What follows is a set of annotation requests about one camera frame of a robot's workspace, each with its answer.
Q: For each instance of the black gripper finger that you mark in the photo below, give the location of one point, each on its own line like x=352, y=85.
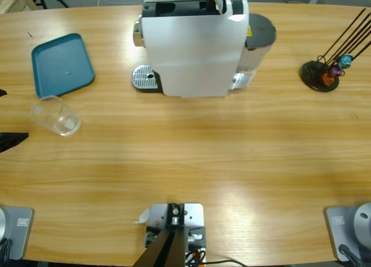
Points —
x=3, y=92
x=11, y=141

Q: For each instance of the clear glass cup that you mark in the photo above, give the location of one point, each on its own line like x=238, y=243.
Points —
x=58, y=119

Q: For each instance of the white capsule coffee machine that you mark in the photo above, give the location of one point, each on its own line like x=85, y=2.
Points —
x=191, y=52

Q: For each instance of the orange coffee capsule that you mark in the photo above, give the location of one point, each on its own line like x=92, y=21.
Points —
x=327, y=79

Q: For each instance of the purple coffee capsule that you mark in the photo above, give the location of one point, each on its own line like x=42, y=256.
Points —
x=335, y=71

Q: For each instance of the teal coffee capsule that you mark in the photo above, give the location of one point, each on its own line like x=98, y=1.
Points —
x=345, y=61

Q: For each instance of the teal plastic tray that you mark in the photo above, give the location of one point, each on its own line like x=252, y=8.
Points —
x=66, y=64

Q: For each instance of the white paper tab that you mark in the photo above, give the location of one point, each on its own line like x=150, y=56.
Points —
x=143, y=216

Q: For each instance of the black capsule holder with rods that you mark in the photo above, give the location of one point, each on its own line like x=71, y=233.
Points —
x=311, y=73

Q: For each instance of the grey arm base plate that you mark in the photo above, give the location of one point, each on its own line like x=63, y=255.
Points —
x=20, y=232
x=337, y=232

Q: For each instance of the white mount block dark post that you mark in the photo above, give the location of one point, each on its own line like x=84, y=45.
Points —
x=174, y=217

